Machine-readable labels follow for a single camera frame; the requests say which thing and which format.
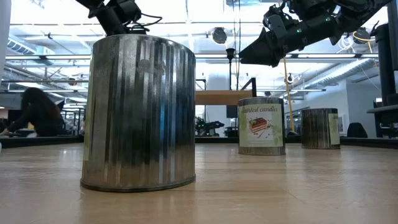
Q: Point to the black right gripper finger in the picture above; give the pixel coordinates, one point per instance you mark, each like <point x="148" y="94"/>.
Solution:
<point x="264" y="49"/>

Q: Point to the black background robot arm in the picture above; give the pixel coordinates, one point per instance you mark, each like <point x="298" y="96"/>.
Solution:
<point x="208" y="126"/>

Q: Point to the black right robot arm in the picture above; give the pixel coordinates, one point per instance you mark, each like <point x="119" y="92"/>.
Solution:
<point x="323" y="26"/>

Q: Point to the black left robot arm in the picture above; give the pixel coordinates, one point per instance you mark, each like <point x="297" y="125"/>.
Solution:
<point x="109" y="18"/>

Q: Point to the round black hanging fixture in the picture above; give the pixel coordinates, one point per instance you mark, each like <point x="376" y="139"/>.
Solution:
<point x="361" y="35"/>
<point x="289" y="78"/>
<point x="219" y="35"/>

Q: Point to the wooden shelf riser black legs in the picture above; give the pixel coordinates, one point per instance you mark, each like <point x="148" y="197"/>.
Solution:
<point x="222" y="97"/>

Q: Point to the black office chair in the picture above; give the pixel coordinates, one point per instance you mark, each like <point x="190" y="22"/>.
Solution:
<point x="356" y="130"/>

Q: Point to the grey desk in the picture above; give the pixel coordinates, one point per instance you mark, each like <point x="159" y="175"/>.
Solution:
<point x="384" y="109"/>

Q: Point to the person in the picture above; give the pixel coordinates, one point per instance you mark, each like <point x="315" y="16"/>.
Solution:
<point x="37" y="115"/>

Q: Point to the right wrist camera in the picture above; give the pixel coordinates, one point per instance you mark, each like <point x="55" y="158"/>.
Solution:
<point x="275" y="23"/>

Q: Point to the black aluminium table frame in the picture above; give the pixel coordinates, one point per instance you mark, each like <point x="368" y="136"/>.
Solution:
<point x="46" y="141"/>

